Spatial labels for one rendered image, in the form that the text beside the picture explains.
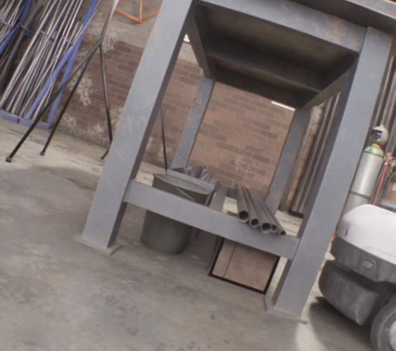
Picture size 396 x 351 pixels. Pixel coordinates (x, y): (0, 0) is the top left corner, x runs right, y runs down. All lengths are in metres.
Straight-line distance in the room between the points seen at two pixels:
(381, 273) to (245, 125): 3.90
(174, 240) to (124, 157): 0.36
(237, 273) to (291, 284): 0.20
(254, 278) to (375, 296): 0.37
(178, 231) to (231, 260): 0.21
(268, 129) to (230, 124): 0.46
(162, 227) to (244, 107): 3.64
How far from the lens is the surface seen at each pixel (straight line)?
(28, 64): 5.11
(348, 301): 1.14
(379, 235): 1.10
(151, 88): 1.11
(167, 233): 1.32
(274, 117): 4.85
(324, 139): 4.54
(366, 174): 3.75
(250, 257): 1.23
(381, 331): 1.08
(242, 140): 4.81
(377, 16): 1.13
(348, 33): 1.19
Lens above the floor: 0.35
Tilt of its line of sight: 1 degrees down
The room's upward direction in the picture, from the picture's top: 19 degrees clockwise
